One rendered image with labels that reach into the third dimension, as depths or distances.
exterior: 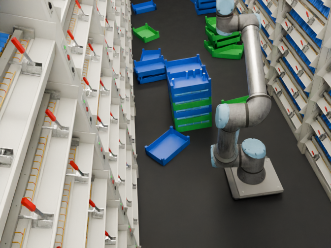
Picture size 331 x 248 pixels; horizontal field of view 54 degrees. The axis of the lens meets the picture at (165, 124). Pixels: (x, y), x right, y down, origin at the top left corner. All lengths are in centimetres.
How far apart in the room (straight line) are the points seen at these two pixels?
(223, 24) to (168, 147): 113
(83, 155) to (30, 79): 42
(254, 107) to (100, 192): 79
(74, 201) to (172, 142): 170
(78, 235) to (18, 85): 43
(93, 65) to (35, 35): 64
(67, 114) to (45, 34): 23
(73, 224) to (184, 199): 140
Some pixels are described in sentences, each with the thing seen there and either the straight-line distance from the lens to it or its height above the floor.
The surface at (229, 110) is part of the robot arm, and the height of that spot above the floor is 88.
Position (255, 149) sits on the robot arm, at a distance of 210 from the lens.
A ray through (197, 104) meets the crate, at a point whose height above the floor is 27.
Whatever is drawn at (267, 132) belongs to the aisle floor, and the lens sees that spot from 272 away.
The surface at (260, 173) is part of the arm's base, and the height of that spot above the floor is 15.
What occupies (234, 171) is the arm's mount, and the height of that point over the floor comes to 8.
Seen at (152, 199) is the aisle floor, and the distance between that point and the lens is 232.
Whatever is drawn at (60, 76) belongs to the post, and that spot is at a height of 139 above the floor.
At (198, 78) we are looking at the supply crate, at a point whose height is 40.
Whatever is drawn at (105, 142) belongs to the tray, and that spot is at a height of 91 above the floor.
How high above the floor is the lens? 190
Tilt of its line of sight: 43 degrees down
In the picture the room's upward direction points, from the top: 8 degrees counter-clockwise
